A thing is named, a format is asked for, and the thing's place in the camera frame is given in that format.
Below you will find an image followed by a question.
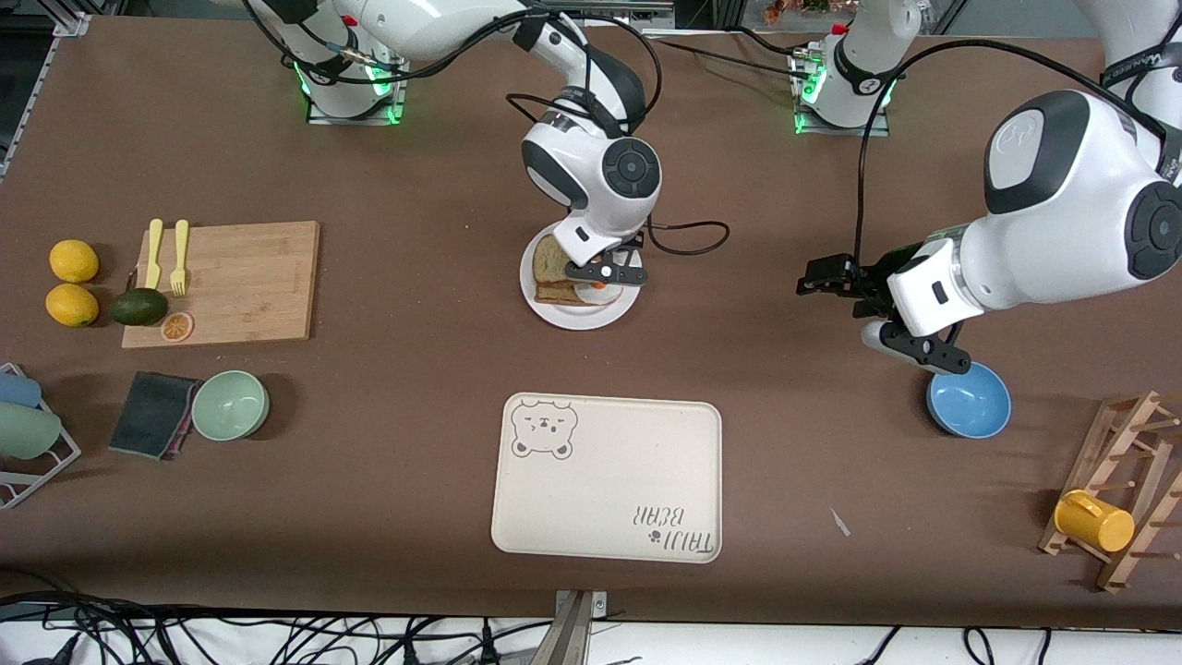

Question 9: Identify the plain bread slice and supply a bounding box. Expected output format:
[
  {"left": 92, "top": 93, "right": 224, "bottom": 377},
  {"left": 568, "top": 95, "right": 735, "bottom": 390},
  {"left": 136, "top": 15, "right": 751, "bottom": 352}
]
[{"left": 532, "top": 233, "right": 580, "bottom": 288}]

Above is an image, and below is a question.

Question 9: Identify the white round plate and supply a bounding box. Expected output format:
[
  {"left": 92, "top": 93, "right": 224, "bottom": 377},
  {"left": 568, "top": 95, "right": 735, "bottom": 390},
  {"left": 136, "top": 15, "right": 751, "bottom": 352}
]
[{"left": 520, "top": 222, "right": 644, "bottom": 333}]

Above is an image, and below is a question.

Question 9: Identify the blue bowl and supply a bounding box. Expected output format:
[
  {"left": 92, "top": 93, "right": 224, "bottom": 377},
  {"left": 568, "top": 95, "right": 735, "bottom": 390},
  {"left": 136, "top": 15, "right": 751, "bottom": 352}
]
[{"left": 926, "top": 360, "right": 1013, "bottom": 441}]

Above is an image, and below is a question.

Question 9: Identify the cream bear print tray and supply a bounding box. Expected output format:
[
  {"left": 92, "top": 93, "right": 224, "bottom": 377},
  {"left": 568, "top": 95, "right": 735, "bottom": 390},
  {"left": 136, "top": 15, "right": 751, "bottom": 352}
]
[{"left": 490, "top": 393, "right": 724, "bottom": 564}]

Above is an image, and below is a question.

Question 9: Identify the wooden mug rack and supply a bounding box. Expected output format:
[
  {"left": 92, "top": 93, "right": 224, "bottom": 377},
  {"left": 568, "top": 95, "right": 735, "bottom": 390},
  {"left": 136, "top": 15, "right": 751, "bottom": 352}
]
[{"left": 1038, "top": 391, "right": 1182, "bottom": 594}]

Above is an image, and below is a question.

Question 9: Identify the yellow mug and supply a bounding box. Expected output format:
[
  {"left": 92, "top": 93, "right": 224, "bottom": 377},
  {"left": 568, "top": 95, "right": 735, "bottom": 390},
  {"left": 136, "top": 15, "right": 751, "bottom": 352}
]
[{"left": 1054, "top": 490, "right": 1137, "bottom": 554}]

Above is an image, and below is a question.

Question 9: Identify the wooden cutting board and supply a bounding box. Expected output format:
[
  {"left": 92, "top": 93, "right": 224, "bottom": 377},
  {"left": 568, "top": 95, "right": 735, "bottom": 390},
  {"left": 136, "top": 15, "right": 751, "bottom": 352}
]
[{"left": 121, "top": 220, "right": 322, "bottom": 350}]

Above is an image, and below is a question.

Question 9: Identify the mint green bowl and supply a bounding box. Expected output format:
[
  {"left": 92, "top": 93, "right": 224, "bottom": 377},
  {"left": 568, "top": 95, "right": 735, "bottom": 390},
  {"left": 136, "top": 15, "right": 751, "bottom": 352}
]
[{"left": 191, "top": 370, "right": 271, "bottom": 442}]

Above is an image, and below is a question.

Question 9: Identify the yellow plastic fork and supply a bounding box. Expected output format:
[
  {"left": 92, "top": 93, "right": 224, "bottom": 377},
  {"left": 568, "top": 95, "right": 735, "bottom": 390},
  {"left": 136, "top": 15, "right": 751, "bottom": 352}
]
[{"left": 170, "top": 219, "right": 191, "bottom": 298}]

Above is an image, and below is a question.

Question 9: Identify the green avocado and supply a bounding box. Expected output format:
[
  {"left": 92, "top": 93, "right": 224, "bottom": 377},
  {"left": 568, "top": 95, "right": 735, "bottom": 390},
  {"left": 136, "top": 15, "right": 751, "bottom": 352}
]
[{"left": 111, "top": 287, "right": 171, "bottom": 328}]

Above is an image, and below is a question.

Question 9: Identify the dark grey folded cloth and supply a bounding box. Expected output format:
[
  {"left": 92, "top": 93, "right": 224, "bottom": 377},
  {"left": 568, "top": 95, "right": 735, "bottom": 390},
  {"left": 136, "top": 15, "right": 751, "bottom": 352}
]
[{"left": 108, "top": 371, "right": 205, "bottom": 462}]

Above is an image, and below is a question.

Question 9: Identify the yellow lemon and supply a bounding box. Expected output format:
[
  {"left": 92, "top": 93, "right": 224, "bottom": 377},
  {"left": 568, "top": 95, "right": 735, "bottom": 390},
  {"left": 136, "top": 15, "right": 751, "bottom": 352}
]
[
  {"left": 49, "top": 239, "right": 101, "bottom": 284},
  {"left": 45, "top": 283, "right": 101, "bottom": 329}
]

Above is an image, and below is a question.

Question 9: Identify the pale blue cup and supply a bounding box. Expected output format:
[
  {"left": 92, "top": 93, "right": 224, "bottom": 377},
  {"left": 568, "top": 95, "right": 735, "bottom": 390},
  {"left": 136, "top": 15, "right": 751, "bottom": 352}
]
[{"left": 0, "top": 371, "right": 44, "bottom": 410}]

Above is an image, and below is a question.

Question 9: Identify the mint green cup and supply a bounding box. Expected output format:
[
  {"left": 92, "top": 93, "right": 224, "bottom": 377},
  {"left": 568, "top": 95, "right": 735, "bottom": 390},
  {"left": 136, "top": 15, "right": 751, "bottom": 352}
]
[{"left": 0, "top": 403, "right": 64, "bottom": 461}]

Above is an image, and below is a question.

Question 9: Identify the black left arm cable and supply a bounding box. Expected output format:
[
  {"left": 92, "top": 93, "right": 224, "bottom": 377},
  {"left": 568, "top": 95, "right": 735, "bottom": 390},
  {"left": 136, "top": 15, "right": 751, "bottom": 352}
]
[{"left": 851, "top": 37, "right": 1182, "bottom": 278}]

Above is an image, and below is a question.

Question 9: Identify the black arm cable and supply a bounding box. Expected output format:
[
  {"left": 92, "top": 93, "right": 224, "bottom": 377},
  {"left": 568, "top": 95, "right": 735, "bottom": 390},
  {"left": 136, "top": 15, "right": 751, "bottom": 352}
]
[
  {"left": 851, "top": 37, "right": 1182, "bottom": 278},
  {"left": 242, "top": 0, "right": 731, "bottom": 258}
]

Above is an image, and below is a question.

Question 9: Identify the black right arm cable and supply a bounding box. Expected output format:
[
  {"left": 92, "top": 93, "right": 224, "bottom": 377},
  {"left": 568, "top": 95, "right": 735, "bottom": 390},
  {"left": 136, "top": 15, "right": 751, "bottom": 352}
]
[{"left": 242, "top": 0, "right": 731, "bottom": 258}]

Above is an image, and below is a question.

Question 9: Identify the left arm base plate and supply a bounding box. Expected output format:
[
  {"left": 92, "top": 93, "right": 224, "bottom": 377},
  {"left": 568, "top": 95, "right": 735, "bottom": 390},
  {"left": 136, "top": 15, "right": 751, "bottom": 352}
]
[{"left": 792, "top": 42, "right": 893, "bottom": 139}]

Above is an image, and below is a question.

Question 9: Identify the black table cable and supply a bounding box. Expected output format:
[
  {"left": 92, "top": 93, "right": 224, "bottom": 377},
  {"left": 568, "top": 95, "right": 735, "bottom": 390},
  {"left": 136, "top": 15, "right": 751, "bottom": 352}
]
[{"left": 642, "top": 28, "right": 815, "bottom": 80}]

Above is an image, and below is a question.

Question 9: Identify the aluminium frame rail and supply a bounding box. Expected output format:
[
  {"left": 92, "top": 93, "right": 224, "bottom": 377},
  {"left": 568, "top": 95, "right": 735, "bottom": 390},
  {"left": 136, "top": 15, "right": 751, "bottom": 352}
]
[
  {"left": 0, "top": 11, "right": 91, "bottom": 182},
  {"left": 536, "top": 0, "right": 677, "bottom": 30}
]

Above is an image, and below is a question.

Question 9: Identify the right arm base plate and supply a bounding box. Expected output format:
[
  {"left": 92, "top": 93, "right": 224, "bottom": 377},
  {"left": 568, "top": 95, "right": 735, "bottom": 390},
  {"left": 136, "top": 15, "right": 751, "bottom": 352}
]
[{"left": 306, "top": 37, "right": 408, "bottom": 127}]

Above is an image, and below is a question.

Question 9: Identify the white wire rack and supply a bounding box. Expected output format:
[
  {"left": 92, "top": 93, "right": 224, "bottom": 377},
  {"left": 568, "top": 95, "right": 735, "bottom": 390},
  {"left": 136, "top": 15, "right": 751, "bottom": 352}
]
[{"left": 0, "top": 362, "right": 83, "bottom": 512}]

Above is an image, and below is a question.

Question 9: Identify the black floor cable tangle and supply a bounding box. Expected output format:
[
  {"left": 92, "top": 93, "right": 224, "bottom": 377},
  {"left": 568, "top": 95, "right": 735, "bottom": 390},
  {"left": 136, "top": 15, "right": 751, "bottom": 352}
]
[{"left": 0, "top": 591, "right": 555, "bottom": 665}]

